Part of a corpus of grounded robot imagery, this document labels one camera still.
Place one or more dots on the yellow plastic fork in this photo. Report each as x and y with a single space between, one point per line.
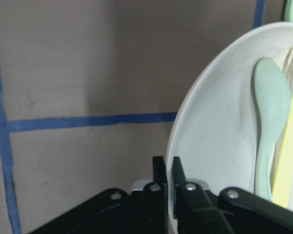
282 183

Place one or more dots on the white round plate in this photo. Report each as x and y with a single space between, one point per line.
217 129

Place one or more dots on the brown paper table cover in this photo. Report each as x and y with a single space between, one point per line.
89 90

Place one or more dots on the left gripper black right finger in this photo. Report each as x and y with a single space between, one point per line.
233 211

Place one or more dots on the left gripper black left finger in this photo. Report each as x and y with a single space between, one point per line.
113 211

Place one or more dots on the pale green plastic spoon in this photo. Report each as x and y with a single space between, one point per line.
273 99

